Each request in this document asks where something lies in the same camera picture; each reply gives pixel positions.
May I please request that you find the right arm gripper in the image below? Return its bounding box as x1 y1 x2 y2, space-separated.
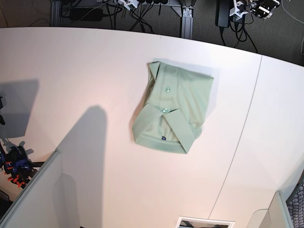
117 0 139 10

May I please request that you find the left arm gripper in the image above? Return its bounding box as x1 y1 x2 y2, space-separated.
229 0 248 20

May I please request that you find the light green polo shirt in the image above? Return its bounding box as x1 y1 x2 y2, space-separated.
132 61 219 154

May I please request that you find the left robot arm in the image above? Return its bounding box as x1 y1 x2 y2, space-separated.
229 0 281 20

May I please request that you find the white power strip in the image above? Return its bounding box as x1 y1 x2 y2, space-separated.
114 0 181 6

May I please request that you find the black box under table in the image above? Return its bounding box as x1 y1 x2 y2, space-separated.
215 0 246 28

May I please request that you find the black power adapter brick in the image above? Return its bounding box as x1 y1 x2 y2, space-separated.
69 8 104 21

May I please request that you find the grey monitor back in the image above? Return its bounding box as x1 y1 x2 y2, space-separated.
0 92 5 125

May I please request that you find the blue orange clamp pile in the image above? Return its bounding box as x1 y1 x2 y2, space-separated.
0 145 33 189

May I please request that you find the grey partition panel right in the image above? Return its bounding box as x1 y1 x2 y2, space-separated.
247 191 294 228

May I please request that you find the grey partition panel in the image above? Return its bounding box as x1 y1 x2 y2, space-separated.
247 191 294 228
0 151 79 228

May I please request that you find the printed photo sheet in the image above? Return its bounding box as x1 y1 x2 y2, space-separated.
175 216 235 228

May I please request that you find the grey partition panel left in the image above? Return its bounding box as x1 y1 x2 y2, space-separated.
0 151 79 228

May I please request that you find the aluminium frame post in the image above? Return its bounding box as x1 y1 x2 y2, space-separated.
171 0 196 39

